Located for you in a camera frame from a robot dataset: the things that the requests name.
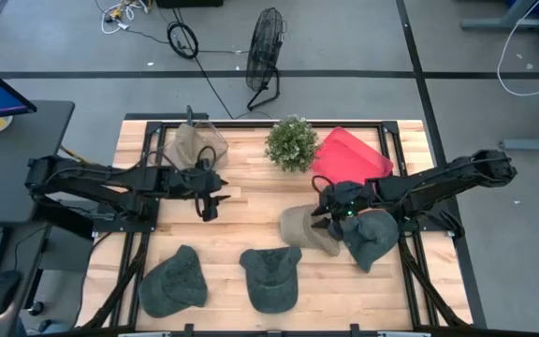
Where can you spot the small green potted plant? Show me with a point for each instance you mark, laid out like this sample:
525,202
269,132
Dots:
292,144

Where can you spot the black floor fan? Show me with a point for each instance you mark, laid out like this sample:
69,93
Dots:
264,47

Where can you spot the clear plastic bin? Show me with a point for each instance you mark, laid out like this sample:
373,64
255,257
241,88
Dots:
218,145

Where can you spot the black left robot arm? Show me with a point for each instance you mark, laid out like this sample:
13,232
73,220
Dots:
87,178

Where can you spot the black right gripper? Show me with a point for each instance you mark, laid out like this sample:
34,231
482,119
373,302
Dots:
346,196

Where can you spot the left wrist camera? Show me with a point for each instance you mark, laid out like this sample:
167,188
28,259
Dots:
209,210

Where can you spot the black aluminium table frame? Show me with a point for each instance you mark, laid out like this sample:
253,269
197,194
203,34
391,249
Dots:
131,276

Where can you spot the beige cap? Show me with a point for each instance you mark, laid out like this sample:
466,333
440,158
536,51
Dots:
300,229
187,145

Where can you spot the grey desk foot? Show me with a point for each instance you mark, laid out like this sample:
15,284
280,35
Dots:
499,22
531,143

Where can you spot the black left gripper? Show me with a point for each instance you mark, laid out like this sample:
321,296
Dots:
190,180

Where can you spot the black computer mouse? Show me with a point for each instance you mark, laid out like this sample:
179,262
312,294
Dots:
2,292

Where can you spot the dark green cap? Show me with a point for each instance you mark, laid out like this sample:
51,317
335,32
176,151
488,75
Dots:
269,281
372,238
173,285

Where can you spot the pink plastic bin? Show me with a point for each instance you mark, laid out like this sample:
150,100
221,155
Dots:
349,159

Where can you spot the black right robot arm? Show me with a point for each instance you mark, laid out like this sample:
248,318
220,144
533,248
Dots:
438,180

